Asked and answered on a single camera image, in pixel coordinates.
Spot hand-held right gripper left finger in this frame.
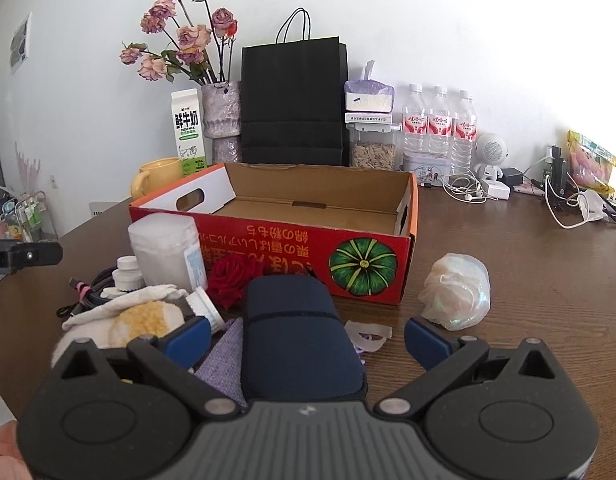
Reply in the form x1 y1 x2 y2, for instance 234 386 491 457
52 316 241 418

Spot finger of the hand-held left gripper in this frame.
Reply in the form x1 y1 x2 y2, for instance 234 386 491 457
10 241 64 268

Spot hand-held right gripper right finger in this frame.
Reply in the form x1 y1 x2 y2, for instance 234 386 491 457
374 316 564 418

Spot purple cloth pouch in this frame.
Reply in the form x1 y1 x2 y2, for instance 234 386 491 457
193 317 249 408

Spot yellow white plush toy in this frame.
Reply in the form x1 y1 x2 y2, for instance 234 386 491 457
50 300 186 366

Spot iridescent plastic bag ball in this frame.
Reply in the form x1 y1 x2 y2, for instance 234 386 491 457
419 253 491 332

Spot black cable bundle pink tie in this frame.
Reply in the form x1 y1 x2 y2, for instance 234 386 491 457
55 266 124 318

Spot cream cloth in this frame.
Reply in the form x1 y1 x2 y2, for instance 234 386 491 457
62 283 189 333

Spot red artificial rose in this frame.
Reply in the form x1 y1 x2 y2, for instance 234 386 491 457
207 255 269 311

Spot navy blue pouch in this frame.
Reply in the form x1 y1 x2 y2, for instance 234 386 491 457
242 276 365 401

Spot red cardboard box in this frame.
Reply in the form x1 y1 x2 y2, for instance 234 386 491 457
129 162 419 307

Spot clear acrylic organiser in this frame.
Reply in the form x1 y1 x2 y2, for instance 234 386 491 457
3 191 56 243

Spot torn white wrapper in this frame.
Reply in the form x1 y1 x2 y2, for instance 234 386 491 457
344 320 393 356

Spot small white bottle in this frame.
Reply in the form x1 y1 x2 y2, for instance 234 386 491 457
113 255 145 293

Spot yellow mug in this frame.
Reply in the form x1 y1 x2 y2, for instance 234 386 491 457
130 157 185 201

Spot white earphones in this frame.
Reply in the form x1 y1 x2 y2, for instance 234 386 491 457
440 170 489 204

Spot white charger block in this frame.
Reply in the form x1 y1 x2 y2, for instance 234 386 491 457
480 178 511 201

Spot printed tin box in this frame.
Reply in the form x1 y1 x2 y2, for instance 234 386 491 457
403 152 451 186

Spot person's pink clothing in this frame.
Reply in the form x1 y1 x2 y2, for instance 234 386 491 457
0 417 31 480

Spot white green milk carton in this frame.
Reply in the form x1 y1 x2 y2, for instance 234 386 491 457
170 88 207 178

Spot clear seed container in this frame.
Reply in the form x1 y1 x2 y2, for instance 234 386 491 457
345 111 403 170

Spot white robot speaker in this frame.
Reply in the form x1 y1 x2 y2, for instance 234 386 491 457
472 131 510 181

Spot crumpled white plastic bag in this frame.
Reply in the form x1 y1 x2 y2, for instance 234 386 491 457
577 189 609 222

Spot clear water bottle red label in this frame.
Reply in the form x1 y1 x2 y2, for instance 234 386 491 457
402 84 429 171
450 90 478 171
427 86 454 158

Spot black charging device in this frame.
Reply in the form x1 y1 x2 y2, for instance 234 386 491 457
550 145 569 196

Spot purple mottled vase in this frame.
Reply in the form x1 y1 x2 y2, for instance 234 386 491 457
200 80 243 165

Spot yellow pink snack packet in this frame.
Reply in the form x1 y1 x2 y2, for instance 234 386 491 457
567 130 616 196

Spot purple tissue pack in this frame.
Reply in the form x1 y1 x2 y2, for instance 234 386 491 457
344 60 395 113

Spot dried pink rose bouquet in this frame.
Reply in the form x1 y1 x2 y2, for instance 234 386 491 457
119 0 239 86

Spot black paper bag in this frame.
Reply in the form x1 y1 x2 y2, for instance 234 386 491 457
240 7 350 167

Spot white cable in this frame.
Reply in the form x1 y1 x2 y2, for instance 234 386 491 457
523 152 591 231

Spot wall paper notice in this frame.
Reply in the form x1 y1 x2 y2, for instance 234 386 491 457
9 11 33 76

